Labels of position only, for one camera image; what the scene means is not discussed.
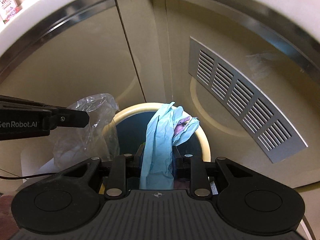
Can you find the clear plastic bag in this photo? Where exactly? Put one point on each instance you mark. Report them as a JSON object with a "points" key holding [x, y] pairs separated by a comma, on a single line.
{"points": [[98, 139]]}

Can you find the pink labelled box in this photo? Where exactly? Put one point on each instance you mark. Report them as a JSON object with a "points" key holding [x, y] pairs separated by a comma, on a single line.
{"points": [[9, 9]]}

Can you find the cream round trash bin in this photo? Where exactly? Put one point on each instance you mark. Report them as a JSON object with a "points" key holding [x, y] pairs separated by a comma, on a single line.
{"points": [[131, 124]]}

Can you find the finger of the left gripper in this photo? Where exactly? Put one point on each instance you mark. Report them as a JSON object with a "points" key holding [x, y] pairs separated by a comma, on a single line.
{"points": [[64, 117]]}

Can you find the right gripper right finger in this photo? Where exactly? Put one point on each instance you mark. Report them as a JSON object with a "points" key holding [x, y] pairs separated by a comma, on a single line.
{"points": [[190, 174]]}

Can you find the grey cabinet vent grille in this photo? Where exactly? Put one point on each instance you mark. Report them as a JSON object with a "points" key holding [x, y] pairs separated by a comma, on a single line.
{"points": [[250, 106]]}

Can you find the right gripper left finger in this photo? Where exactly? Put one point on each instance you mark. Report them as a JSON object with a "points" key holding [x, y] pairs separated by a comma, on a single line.
{"points": [[124, 174]]}

